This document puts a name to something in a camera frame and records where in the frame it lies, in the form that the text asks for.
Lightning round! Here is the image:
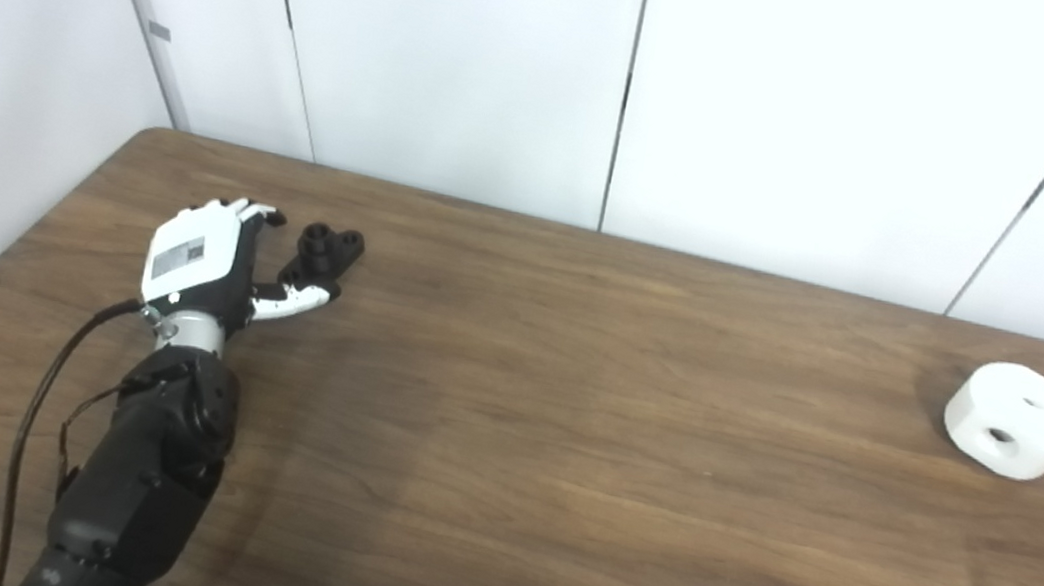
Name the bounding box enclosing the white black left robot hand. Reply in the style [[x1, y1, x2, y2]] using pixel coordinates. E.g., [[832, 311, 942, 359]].
[[136, 187, 354, 347]]

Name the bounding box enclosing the black flanged holder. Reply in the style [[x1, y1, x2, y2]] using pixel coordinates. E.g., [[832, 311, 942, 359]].
[[276, 219, 368, 305]]

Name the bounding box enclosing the round white piece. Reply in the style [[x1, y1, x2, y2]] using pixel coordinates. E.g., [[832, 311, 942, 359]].
[[936, 355, 1044, 485]]

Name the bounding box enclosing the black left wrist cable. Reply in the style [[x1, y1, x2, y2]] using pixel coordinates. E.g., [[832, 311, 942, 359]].
[[0, 286, 149, 586]]

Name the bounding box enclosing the thin black left arm wire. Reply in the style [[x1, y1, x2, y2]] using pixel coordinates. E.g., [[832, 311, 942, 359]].
[[49, 377, 124, 507]]

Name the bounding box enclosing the grey wall trim strip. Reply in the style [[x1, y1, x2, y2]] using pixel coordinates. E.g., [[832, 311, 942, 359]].
[[59, 0, 209, 133]]

